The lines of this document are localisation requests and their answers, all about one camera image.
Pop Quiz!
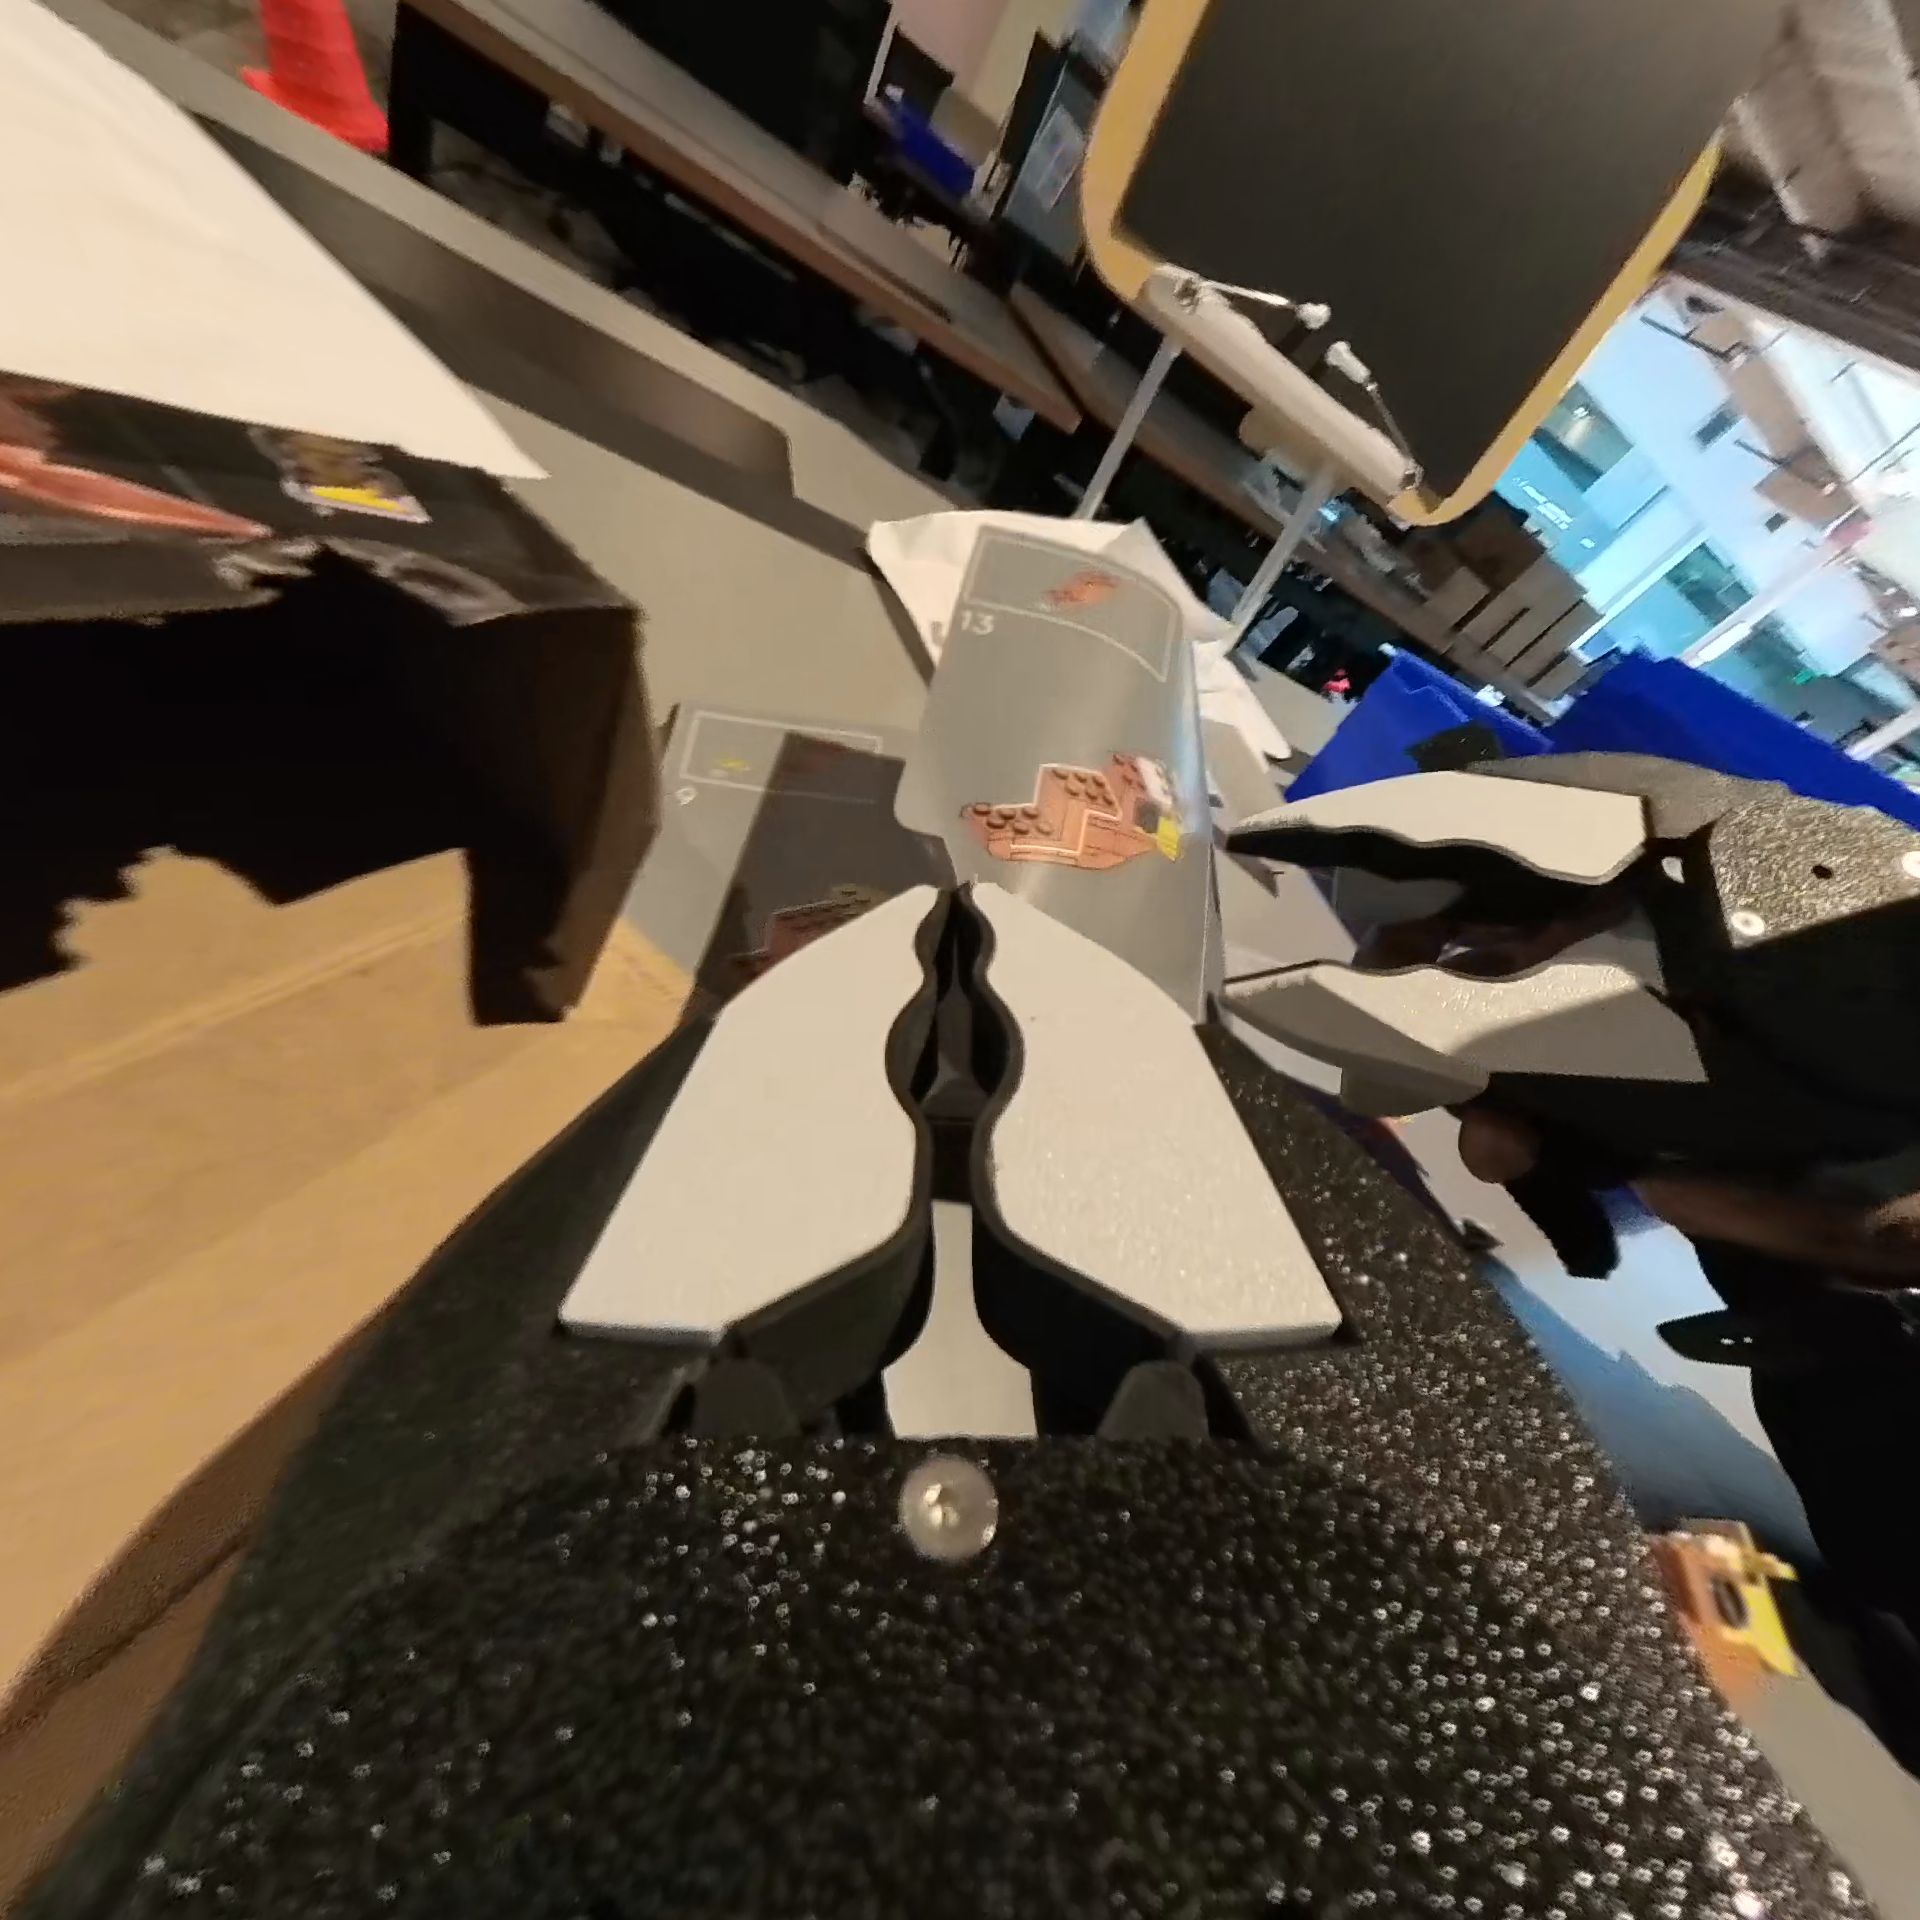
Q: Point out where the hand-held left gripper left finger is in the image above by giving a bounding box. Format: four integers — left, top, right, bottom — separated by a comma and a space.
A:
557, 883, 962, 1349

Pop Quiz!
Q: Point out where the grey building instruction booklet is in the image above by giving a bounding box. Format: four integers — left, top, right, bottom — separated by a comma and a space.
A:
660, 517, 1235, 1038

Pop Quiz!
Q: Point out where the grey desk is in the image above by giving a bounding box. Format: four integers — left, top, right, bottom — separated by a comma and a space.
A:
60, 0, 1920, 1817

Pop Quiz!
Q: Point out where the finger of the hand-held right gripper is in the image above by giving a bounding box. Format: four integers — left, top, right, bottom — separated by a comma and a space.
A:
1216, 961, 1714, 1120
1223, 769, 1654, 940

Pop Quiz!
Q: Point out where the red traffic cone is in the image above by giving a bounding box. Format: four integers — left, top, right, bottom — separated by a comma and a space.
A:
239, 0, 395, 156

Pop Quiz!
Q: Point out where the white crumpled plastic bag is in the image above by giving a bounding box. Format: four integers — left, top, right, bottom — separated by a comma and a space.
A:
866, 509, 1310, 771

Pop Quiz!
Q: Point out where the stack of blue storage bins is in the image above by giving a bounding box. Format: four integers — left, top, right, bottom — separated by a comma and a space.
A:
1282, 644, 1920, 829

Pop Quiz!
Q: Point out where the black cardboard toy box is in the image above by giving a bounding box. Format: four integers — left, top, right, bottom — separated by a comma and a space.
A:
0, 369, 706, 1741

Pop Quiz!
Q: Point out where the black table with pale edge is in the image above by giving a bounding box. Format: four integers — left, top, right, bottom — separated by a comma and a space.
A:
1079, 0, 1802, 633

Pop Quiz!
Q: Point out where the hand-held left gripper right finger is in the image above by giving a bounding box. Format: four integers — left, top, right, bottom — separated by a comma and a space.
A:
960, 885, 1346, 1355

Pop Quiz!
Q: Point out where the stack of cardboard boxes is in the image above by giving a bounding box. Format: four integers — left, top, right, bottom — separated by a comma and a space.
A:
1411, 497, 1614, 707

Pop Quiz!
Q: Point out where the long wooden workbench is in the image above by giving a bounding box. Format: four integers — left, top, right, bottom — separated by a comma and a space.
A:
386, 0, 1086, 437

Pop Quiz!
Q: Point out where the person's right forearm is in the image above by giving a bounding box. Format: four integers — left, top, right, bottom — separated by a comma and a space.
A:
1656, 1259, 1920, 1741

